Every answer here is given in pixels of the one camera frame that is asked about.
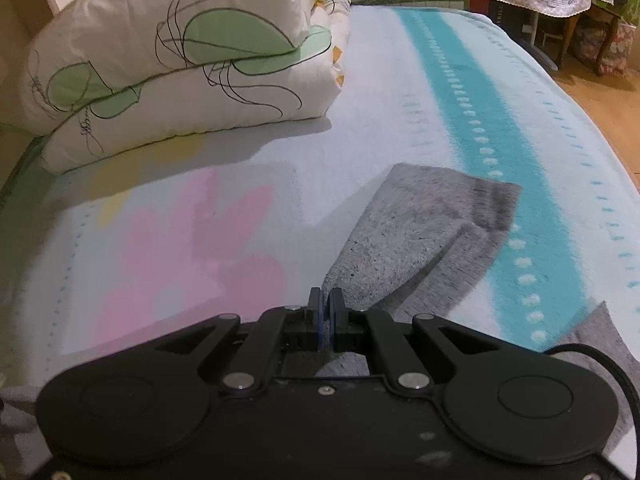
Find grey pants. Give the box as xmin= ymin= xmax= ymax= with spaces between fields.
xmin=315 ymin=162 xmax=640 ymax=466

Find wooden table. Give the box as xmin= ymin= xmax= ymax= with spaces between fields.
xmin=525 ymin=7 xmax=623 ymax=77

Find floral bag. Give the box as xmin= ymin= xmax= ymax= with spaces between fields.
xmin=575 ymin=20 xmax=637 ymax=77

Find white quilt orange print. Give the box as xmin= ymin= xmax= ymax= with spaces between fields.
xmin=295 ymin=0 xmax=352 ymax=88

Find black cable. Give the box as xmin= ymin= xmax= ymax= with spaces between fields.
xmin=542 ymin=342 xmax=640 ymax=443

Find white quilt green leaf print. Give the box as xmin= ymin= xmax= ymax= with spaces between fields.
xmin=20 ymin=0 xmax=351 ymax=176

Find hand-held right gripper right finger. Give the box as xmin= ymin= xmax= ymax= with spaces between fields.
xmin=327 ymin=287 xmax=501 ymax=395

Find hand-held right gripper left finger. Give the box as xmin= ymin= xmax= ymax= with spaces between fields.
xmin=154 ymin=287 xmax=324 ymax=397

